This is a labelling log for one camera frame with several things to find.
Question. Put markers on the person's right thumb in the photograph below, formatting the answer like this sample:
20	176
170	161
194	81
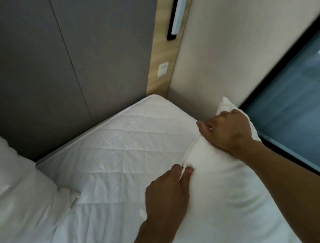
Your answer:
203	128

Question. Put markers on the person's right forearm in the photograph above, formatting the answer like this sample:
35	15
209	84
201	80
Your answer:
282	192

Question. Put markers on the white pillow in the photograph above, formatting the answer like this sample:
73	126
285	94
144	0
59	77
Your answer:
232	200

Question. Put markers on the white wall switch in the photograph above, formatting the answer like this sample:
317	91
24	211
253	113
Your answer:
162	69

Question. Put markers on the person's left forearm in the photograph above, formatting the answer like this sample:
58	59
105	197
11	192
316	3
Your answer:
156	231

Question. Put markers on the person's right hand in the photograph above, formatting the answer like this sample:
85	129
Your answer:
228	132

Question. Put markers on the person's left thumb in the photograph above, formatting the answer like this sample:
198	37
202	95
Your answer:
187	179

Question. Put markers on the wooden wall panel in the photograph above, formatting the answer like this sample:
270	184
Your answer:
165	50

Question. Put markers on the black framed window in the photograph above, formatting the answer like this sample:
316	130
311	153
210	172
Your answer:
287	100

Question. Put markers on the person's left hand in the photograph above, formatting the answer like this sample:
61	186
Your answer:
163	195

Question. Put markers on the white quilted mattress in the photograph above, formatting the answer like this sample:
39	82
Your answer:
125	160

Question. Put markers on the grey padded headboard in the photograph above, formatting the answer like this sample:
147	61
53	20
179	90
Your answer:
67	70

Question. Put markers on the white duvet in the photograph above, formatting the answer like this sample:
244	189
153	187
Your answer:
27	197

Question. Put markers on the black and white wall lamp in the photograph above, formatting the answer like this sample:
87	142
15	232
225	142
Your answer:
177	18

